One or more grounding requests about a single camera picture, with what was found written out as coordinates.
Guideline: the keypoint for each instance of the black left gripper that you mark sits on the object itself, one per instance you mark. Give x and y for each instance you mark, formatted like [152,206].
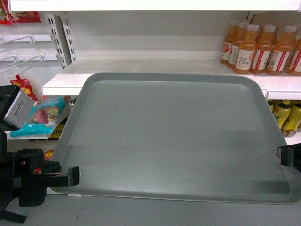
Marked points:
[21,175]

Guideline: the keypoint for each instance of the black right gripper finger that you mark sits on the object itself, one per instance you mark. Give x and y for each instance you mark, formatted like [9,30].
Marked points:
[290,155]

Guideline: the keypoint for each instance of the grey-green rectangular tray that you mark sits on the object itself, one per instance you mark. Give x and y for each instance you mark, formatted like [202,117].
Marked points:
[206,138]

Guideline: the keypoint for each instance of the teal snack bag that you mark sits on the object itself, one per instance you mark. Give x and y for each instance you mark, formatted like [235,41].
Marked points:
[44,117]

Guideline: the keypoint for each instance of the orange juice bottle front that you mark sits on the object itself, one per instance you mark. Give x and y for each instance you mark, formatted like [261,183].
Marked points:
[246,50]

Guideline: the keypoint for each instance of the red snack pouch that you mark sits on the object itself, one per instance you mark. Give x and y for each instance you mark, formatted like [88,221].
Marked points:
[25,86]

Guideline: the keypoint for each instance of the white metal shelf unit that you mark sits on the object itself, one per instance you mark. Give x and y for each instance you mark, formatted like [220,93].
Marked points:
[149,36]

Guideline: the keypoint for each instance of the white slotted shelf upright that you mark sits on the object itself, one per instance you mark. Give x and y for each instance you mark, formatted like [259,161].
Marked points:
[62,38]

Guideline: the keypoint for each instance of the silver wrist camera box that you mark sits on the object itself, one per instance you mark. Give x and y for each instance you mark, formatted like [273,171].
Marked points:
[19,110]

